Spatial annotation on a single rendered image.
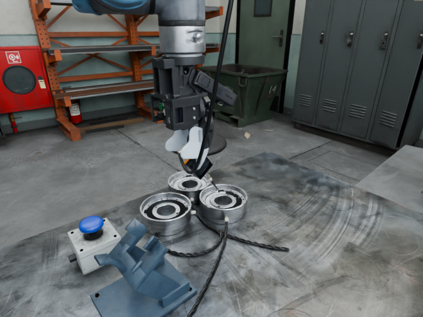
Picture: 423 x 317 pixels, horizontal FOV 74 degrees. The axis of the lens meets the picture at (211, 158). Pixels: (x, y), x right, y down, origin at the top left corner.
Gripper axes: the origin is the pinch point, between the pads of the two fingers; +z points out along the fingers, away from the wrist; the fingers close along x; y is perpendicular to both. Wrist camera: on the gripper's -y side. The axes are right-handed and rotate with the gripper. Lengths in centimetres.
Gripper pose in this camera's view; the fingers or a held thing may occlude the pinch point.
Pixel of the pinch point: (196, 160)
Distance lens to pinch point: 56.9
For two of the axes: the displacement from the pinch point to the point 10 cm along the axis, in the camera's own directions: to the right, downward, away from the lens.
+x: 6.6, 3.1, -6.8
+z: 0.0, 9.1, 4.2
